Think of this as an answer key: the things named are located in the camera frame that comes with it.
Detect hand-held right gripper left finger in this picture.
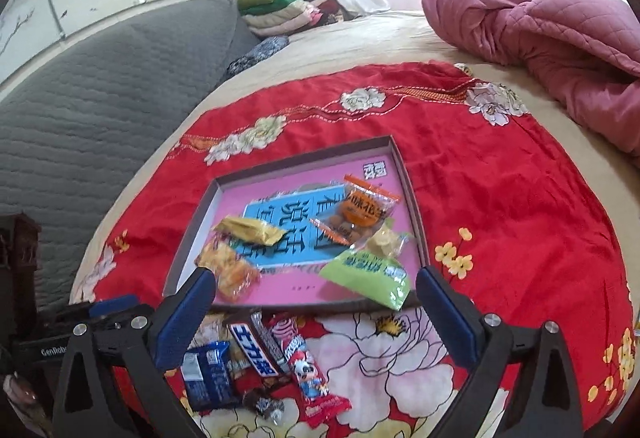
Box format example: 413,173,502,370
52,265,217,438

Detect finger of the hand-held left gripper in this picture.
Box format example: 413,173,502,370
50,304,98,326
89,294,151,321

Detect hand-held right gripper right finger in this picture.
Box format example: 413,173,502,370
416,264,587,438

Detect beige wafer packet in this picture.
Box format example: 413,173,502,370
192,313,236,350

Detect blue cookie packet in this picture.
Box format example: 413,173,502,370
179,340,242,412

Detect orange puffed rice cake packet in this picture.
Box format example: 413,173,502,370
195,239,263,304

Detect dark chocolate bar wrapper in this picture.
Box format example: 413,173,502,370
227,309,292,380

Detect green snack packet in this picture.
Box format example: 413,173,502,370
318,248,413,312

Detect clear packet of yellow chips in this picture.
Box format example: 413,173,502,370
362,222,417,262

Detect yellow snack packet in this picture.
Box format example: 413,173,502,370
212,214,289,247

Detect small dark candy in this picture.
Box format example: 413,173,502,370
242,387,287,422

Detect orange peanut packet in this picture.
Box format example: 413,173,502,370
306,173,403,252

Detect long red candy packet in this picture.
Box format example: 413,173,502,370
267,313,353,429

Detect grey shallow cardboard box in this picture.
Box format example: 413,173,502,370
162,134,432,317

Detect person's left hand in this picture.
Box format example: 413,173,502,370
2,370,40,420

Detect dark wooden furniture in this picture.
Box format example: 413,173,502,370
0,212,44,345

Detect pink book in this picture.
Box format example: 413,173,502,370
175,152,424,307

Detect red floral blanket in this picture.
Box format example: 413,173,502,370
82,60,637,438

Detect grey quilted headboard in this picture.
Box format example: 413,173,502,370
0,0,262,305

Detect dark floral cloth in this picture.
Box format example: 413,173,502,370
225,34,292,80

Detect pink quilt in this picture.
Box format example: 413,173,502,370
421,0,640,155

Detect stack of folded clothes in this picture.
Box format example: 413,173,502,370
236,0,357,39

